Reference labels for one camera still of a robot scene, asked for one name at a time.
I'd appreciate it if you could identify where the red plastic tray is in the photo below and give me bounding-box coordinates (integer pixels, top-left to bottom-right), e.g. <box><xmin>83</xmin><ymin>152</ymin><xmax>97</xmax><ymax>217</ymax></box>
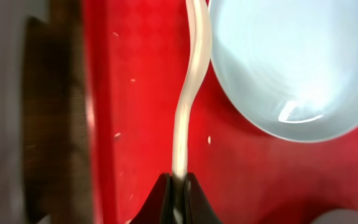
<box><xmin>83</xmin><ymin>0</ymin><xmax>358</xmax><ymax>223</ymax></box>

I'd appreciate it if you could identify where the white plastic spoon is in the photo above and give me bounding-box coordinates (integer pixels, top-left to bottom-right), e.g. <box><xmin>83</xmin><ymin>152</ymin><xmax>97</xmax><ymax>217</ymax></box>
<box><xmin>172</xmin><ymin>0</ymin><xmax>212</xmax><ymax>179</ymax></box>

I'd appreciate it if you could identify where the green bowl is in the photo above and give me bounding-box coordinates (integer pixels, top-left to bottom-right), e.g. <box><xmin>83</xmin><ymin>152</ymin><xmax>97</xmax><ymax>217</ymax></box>
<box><xmin>311</xmin><ymin>209</ymin><xmax>358</xmax><ymax>224</ymax></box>

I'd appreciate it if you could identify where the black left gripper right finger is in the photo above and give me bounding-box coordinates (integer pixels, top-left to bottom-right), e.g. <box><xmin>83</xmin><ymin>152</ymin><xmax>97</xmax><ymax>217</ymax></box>
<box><xmin>184</xmin><ymin>173</ymin><xmax>223</xmax><ymax>224</ymax></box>

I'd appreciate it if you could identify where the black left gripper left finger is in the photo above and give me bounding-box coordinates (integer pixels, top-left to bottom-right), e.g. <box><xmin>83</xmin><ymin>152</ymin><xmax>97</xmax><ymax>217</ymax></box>
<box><xmin>130</xmin><ymin>173</ymin><xmax>172</xmax><ymax>224</ymax></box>

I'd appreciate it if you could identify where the light blue plate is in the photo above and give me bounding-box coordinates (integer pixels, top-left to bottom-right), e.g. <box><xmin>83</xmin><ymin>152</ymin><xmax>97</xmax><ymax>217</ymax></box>
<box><xmin>208</xmin><ymin>0</ymin><xmax>358</xmax><ymax>142</ymax></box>

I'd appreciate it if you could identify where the grey dishwasher rack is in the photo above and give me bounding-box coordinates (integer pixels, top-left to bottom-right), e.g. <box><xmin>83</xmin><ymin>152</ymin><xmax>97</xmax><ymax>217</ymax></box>
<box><xmin>0</xmin><ymin>0</ymin><xmax>49</xmax><ymax>223</ymax></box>

